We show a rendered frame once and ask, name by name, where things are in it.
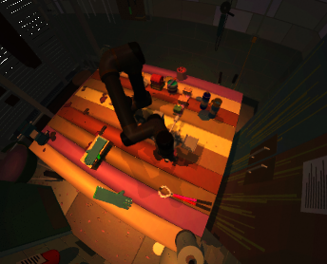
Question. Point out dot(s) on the small beige wooden block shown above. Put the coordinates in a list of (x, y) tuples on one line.
[(183, 98), (187, 91)]

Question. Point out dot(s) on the white round disc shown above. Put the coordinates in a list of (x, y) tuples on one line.
[(158, 248)]

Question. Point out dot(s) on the green-topped wooden tray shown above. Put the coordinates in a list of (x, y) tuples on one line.
[(95, 152)]

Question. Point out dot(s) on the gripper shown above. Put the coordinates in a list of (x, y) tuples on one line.
[(166, 144)]

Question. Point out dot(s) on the red and white canister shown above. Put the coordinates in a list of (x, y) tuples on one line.
[(46, 257)]

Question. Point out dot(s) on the grey wooden block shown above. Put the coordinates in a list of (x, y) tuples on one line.
[(190, 142)]

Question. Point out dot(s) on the red round tin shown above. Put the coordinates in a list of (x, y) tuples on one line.
[(181, 73)]

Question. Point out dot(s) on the dark bench vise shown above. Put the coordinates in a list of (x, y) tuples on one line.
[(40, 135)]

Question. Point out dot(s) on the green work glove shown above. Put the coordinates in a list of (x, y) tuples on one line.
[(111, 197)]

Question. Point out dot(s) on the beige paper roll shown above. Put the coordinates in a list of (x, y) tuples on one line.
[(188, 248)]

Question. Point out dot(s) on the green striped round tin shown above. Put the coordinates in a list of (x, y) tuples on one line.
[(172, 85)]

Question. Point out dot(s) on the thin metal rod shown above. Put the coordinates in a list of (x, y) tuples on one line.
[(174, 122)]

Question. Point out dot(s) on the white wall chart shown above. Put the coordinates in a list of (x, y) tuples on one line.
[(321, 187)]

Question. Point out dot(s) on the red box on books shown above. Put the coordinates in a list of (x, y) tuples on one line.
[(157, 81)]

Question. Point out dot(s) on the blue and orange can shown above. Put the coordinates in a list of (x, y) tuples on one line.
[(215, 107)]

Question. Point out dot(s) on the dark red round stool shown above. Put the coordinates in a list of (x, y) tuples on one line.
[(15, 163)]

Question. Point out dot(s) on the small green block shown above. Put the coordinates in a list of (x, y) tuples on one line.
[(177, 109)]

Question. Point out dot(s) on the dark louvred shutter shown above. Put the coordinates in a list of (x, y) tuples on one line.
[(22, 38)]

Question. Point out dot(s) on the dark green cabinet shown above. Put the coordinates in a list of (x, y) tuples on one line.
[(19, 215)]

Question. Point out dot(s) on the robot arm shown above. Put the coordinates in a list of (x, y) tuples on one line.
[(120, 104)]

